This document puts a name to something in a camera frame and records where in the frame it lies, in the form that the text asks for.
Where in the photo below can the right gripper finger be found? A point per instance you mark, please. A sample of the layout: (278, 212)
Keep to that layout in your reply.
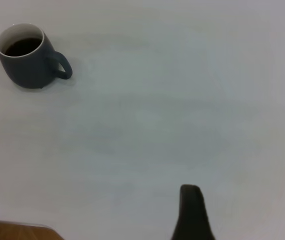
(193, 217)

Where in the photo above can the dark grey ceramic mug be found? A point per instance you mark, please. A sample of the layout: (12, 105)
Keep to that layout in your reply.
(27, 70)

